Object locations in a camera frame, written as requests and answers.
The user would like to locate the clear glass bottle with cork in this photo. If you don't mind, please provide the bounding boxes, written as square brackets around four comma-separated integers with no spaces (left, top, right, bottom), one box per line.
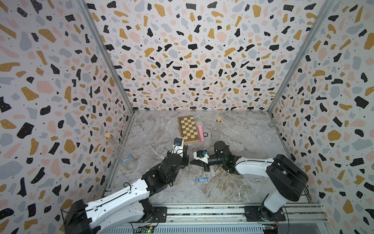
[211,117,222,146]

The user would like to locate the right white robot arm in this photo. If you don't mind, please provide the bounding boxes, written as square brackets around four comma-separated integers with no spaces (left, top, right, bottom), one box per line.
[190,141,309,222]

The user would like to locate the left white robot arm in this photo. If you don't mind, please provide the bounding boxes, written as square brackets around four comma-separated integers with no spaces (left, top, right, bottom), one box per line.
[63,146,189,234]

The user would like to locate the glass bottle blue label left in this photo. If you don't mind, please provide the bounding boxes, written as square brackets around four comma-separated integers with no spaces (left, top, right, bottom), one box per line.
[105,133,137,171]

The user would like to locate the wooden chessboard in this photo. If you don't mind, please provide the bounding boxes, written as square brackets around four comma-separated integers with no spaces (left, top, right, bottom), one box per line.
[178,115,200,145]

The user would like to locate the pink toy microphone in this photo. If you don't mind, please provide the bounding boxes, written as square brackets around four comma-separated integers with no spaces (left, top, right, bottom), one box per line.
[196,121,205,143]

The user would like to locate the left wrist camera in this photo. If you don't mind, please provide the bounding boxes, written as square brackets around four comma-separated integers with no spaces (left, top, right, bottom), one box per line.
[171,137,184,157]

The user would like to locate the left metal corner post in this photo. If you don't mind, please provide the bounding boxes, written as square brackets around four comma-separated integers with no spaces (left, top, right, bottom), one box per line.
[74,0,135,113]

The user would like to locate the metal corner post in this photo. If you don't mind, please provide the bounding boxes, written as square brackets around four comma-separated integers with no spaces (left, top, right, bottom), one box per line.
[267,0,337,113]
[74,0,135,113]

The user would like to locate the right metal corner post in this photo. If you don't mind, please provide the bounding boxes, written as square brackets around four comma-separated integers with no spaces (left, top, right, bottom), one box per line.
[267,0,337,113]

